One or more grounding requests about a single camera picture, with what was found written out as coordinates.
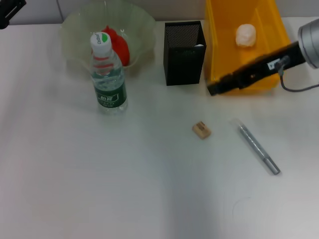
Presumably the grey right arm cable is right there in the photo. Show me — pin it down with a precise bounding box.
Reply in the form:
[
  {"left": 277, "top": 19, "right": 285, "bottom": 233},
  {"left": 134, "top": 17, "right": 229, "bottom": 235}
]
[{"left": 276, "top": 56, "right": 319, "bottom": 93}]

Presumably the grey marker pen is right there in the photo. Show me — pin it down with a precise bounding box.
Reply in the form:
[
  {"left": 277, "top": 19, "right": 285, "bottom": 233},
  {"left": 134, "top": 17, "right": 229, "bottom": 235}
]
[{"left": 230, "top": 118, "right": 282, "bottom": 176}]

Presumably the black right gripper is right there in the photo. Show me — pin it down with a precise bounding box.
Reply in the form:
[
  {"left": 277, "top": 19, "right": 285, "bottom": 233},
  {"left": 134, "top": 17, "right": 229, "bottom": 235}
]
[{"left": 206, "top": 41, "right": 307, "bottom": 97}]

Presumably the black mesh pen holder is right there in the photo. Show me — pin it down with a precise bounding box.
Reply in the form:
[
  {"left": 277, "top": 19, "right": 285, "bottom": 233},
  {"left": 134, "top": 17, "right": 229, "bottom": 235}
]
[{"left": 163, "top": 20, "right": 207, "bottom": 87}]

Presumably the small beige eraser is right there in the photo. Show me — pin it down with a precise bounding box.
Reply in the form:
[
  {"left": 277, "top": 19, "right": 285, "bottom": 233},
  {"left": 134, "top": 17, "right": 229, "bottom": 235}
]
[{"left": 191, "top": 120, "right": 213, "bottom": 141}]

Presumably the red-orange toy orange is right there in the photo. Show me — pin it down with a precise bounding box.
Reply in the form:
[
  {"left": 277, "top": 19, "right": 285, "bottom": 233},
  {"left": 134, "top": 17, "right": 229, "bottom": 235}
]
[{"left": 101, "top": 24, "right": 131, "bottom": 67}]

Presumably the pale green glass fruit plate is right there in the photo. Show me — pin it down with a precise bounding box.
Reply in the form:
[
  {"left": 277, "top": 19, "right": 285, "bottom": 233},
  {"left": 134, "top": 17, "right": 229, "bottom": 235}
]
[{"left": 59, "top": 0, "right": 157, "bottom": 77}]

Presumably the yellow plastic bin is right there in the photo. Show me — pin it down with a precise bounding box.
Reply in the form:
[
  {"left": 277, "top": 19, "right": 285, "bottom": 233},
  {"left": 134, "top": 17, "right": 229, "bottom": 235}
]
[{"left": 204, "top": 0, "right": 292, "bottom": 96}]

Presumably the clear green-label water bottle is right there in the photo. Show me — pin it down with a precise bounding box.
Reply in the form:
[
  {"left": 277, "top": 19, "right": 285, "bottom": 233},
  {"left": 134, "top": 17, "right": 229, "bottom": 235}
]
[{"left": 90, "top": 32, "right": 129, "bottom": 115}]

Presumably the white paper ball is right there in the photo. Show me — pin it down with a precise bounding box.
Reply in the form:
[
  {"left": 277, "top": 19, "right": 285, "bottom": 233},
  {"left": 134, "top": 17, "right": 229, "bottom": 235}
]
[{"left": 235, "top": 23, "right": 257, "bottom": 48}]

